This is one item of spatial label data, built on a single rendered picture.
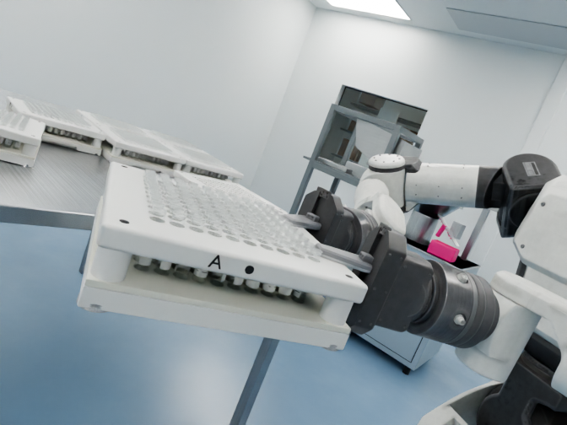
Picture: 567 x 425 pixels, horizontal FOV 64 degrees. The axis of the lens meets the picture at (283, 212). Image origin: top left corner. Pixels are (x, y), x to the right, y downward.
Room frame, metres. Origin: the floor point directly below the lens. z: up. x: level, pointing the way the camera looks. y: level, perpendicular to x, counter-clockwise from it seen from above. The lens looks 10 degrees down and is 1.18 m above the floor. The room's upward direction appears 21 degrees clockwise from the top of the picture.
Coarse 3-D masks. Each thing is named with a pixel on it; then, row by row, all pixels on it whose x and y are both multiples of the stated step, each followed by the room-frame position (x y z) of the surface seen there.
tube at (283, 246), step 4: (280, 240) 0.42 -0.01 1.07; (284, 240) 0.43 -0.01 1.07; (280, 244) 0.42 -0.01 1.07; (284, 244) 0.42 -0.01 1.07; (288, 244) 0.42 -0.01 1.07; (276, 248) 0.42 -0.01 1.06; (280, 248) 0.42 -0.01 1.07; (284, 248) 0.42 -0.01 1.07; (288, 248) 0.42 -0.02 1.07; (284, 252) 0.42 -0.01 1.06; (288, 252) 0.42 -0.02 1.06; (264, 284) 0.42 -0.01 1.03; (268, 284) 0.42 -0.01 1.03; (264, 288) 0.42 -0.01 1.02; (268, 288) 0.42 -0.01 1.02; (272, 288) 0.42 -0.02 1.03; (260, 292) 0.42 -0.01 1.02; (264, 292) 0.42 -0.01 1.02; (268, 292) 0.42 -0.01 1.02; (272, 292) 0.42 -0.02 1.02; (268, 296) 0.42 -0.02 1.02; (272, 296) 0.42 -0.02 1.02
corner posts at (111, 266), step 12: (96, 252) 0.33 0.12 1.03; (108, 252) 0.32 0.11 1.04; (120, 252) 0.33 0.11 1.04; (96, 264) 0.33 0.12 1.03; (108, 264) 0.33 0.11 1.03; (120, 264) 0.33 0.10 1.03; (96, 276) 0.33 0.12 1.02; (108, 276) 0.33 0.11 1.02; (120, 276) 0.33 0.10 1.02; (324, 300) 0.42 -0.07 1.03; (336, 300) 0.41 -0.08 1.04; (324, 312) 0.42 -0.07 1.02; (336, 312) 0.41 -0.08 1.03; (348, 312) 0.42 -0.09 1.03; (336, 324) 0.41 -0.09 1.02
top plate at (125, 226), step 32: (128, 192) 0.43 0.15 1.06; (160, 192) 0.47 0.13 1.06; (128, 224) 0.34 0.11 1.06; (160, 224) 0.36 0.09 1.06; (160, 256) 0.34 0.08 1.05; (192, 256) 0.35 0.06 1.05; (224, 256) 0.36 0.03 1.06; (256, 256) 0.38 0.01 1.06; (288, 256) 0.41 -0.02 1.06; (320, 288) 0.40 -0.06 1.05; (352, 288) 0.41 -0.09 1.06
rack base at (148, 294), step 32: (96, 224) 0.44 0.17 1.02; (96, 288) 0.32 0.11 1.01; (128, 288) 0.33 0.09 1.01; (160, 288) 0.35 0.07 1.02; (192, 288) 0.37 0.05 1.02; (224, 288) 0.40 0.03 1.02; (192, 320) 0.35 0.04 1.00; (224, 320) 0.36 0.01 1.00; (256, 320) 0.38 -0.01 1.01; (288, 320) 0.39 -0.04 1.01; (320, 320) 0.41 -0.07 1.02
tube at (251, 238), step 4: (248, 232) 0.41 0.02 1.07; (252, 232) 0.42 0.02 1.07; (248, 236) 0.40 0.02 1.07; (252, 236) 0.40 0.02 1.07; (256, 236) 0.41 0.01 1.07; (244, 240) 0.41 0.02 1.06; (248, 240) 0.40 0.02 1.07; (252, 240) 0.40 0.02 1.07; (256, 240) 0.41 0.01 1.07; (248, 244) 0.40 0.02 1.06; (252, 244) 0.41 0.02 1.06; (232, 276) 0.40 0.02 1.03; (232, 280) 0.40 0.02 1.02; (236, 280) 0.40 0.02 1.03; (240, 280) 0.41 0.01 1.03; (228, 284) 0.41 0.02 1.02; (232, 284) 0.40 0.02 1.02; (236, 284) 0.40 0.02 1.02; (240, 284) 0.41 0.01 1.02; (232, 288) 0.40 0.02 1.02; (236, 288) 0.40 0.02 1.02
